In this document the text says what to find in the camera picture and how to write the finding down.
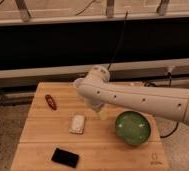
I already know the white sponge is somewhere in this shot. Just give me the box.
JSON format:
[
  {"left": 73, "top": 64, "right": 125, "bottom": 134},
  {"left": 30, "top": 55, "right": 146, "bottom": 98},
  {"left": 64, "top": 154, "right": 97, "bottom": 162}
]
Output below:
[{"left": 69, "top": 115, "right": 85, "bottom": 134}]

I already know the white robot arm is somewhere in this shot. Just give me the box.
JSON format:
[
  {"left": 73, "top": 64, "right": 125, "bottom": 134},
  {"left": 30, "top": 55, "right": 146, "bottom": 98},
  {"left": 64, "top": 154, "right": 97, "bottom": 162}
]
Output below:
[{"left": 74, "top": 65, "right": 189, "bottom": 125}]

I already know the green ceramic bowl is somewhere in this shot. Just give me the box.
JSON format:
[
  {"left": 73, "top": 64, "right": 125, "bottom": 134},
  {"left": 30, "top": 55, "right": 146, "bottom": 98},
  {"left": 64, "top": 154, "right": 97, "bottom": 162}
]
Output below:
[{"left": 115, "top": 111, "right": 151, "bottom": 145}]

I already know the clear plastic cup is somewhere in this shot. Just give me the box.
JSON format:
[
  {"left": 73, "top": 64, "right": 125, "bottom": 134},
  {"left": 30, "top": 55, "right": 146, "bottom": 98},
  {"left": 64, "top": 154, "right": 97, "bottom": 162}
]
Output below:
[{"left": 73, "top": 78, "right": 84, "bottom": 89}]

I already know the wooden cutting board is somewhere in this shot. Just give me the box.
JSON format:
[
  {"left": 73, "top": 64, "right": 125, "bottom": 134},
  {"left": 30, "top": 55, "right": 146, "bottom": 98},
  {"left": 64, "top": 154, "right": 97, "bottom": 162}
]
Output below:
[{"left": 11, "top": 82, "right": 169, "bottom": 171}]

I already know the red oblong object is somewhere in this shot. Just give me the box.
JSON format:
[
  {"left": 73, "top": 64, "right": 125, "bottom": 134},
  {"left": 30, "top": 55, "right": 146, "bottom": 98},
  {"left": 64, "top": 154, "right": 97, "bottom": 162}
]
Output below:
[{"left": 45, "top": 94, "right": 57, "bottom": 110}]

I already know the black rectangular phone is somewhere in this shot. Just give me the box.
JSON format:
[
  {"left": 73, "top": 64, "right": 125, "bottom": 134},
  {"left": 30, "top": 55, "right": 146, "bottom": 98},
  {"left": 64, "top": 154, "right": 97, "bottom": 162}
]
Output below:
[{"left": 51, "top": 148, "right": 79, "bottom": 168}]

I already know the black hanging cable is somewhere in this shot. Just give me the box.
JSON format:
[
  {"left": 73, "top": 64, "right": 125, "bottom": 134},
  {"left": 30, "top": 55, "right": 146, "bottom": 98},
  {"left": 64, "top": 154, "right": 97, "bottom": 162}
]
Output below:
[{"left": 106, "top": 9, "right": 129, "bottom": 72}]

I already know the black cable right floor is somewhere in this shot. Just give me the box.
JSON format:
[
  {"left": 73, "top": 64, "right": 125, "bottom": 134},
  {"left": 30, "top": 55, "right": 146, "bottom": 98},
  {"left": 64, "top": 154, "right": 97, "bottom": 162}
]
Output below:
[{"left": 143, "top": 71, "right": 181, "bottom": 139}]

